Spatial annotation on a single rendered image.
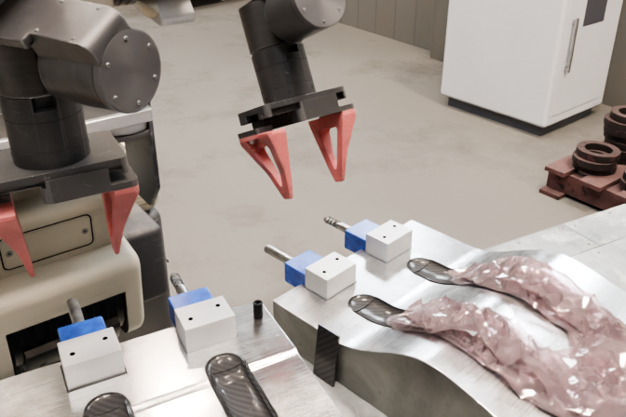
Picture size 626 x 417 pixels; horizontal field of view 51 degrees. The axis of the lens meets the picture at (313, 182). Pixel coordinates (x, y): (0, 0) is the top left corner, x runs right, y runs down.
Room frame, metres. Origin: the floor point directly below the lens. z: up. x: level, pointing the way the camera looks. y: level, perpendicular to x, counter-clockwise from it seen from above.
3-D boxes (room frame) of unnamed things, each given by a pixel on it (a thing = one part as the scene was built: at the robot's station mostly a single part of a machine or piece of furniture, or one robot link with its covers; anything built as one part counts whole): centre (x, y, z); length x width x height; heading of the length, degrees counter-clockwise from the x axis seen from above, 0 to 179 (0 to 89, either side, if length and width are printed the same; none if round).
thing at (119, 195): (0.48, 0.18, 1.05); 0.07 x 0.07 x 0.09; 28
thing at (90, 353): (0.51, 0.22, 0.89); 0.13 x 0.05 x 0.05; 27
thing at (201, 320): (0.56, 0.13, 0.89); 0.13 x 0.05 x 0.05; 27
